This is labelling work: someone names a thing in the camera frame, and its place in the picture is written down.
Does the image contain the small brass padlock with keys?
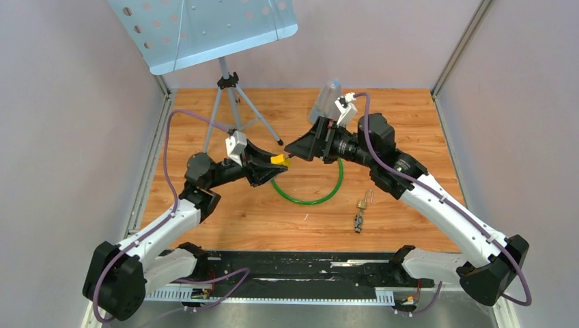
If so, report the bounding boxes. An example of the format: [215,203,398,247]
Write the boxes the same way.
[354,189,373,234]

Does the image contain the green cable lock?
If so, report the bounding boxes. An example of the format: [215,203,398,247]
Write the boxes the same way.
[271,160,345,206]

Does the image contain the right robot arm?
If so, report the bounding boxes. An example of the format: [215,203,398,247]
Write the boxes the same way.
[285,113,529,306]

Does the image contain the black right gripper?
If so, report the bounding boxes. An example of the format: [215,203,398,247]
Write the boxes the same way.
[285,116,376,168]

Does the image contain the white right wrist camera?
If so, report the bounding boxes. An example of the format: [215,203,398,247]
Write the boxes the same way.
[335,92,358,128]

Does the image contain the yellow padlock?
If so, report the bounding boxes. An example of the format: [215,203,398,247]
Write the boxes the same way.
[270,154,291,167]

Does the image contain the grey music stand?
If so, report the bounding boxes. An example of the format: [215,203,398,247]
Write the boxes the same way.
[106,0,299,155]

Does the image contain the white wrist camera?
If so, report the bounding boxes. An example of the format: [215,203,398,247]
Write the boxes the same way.
[225,130,247,166]
[335,92,358,128]

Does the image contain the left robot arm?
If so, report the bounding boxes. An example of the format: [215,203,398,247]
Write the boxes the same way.
[82,139,289,323]

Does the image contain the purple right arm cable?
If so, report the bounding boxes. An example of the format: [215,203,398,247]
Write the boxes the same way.
[352,92,533,317]

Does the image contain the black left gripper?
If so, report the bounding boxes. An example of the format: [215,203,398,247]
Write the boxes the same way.
[206,138,287,189]

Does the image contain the blue translucent metronome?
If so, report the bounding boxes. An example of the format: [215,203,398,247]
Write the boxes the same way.
[307,79,342,124]

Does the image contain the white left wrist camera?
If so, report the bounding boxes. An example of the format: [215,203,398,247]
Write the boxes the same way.
[225,130,247,166]

